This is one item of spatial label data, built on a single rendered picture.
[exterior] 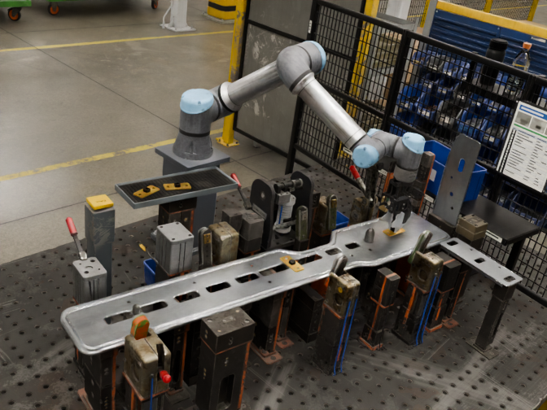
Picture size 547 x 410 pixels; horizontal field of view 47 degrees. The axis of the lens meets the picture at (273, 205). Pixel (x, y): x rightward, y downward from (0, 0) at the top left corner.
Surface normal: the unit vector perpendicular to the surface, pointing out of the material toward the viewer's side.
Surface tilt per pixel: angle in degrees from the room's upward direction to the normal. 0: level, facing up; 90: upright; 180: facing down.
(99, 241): 90
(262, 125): 92
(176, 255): 90
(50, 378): 0
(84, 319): 0
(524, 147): 90
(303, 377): 0
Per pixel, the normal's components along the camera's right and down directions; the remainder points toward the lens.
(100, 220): 0.59, 0.45
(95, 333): 0.14, -0.87
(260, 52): -0.72, 0.22
